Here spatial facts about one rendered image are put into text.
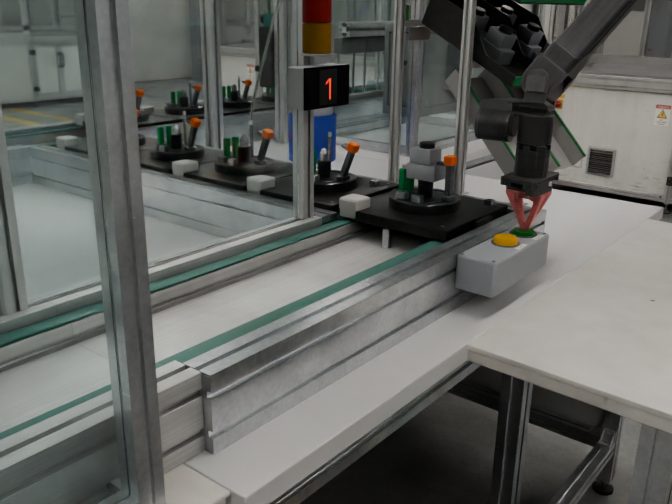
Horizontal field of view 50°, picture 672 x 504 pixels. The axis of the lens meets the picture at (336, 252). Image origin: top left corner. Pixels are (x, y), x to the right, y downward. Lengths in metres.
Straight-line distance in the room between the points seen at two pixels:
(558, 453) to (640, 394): 1.45
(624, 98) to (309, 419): 4.80
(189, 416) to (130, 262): 0.23
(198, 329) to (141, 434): 0.33
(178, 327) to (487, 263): 0.49
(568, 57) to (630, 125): 4.28
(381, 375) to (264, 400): 0.20
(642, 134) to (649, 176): 0.30
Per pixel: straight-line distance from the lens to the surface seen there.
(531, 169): 1.27
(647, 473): 1.09
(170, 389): 0.79
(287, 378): 0.90
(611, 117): 5.57
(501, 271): 1.18
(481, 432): 2.52
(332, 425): 0.89
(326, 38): 1.27
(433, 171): 1.38
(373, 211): 1.37
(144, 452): 0.73
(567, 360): 1.10
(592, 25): 1.27
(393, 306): 1.05
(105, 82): 0.60
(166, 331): 1.01
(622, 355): 1.15
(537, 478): 2.36
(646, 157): 5.52
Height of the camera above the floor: 1.34
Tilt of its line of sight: 19 degrees down
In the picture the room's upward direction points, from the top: 1 degrees clockwise
